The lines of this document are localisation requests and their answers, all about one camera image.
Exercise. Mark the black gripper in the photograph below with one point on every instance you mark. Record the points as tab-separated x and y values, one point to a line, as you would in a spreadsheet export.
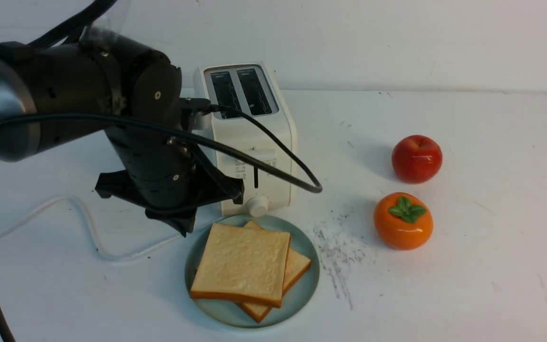
157	178

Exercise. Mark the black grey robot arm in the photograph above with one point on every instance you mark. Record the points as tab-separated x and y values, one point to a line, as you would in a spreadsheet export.
130	80

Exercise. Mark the white two-slot toaster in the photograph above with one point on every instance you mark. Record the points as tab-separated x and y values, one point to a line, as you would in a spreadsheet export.
252	89

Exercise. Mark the light green round plate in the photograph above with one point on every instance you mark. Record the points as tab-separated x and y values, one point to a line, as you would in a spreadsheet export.
227	313

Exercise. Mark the orange persimmon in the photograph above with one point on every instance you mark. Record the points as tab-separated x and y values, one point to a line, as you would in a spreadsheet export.
403	221

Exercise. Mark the red apple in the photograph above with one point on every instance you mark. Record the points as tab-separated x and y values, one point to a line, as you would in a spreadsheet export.
416	159

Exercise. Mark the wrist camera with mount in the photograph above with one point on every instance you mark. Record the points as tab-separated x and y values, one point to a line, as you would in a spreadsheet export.
195	114

